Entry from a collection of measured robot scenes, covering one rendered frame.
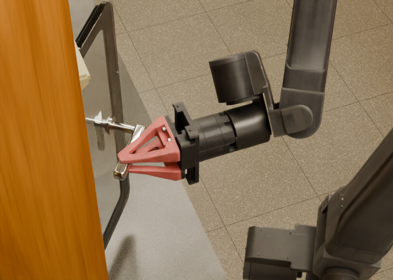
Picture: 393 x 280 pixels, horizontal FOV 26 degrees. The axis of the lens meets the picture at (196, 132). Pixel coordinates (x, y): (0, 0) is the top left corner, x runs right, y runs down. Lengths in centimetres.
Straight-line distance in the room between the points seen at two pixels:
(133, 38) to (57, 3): 246
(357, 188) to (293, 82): 39
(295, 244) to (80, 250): 22
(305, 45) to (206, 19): 204
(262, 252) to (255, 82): 31
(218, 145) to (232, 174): 152
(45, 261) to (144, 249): 52
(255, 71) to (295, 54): 6
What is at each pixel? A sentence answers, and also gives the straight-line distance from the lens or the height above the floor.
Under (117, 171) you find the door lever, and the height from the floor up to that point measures 121.
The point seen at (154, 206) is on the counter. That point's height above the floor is 94.
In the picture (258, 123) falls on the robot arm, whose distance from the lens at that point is 113.
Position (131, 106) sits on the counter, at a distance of 154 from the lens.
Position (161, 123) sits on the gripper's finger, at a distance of 112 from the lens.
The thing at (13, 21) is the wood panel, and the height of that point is 166.
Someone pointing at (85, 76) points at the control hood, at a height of 151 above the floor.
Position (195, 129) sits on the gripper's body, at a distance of 108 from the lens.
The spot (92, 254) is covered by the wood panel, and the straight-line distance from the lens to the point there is 85.
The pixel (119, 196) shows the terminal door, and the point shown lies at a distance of 129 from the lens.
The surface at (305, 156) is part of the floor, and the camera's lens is 270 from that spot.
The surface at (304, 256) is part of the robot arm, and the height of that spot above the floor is 131.
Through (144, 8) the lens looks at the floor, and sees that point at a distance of 319.
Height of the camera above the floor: 206
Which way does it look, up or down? 49 degrees down
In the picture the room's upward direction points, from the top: straight up
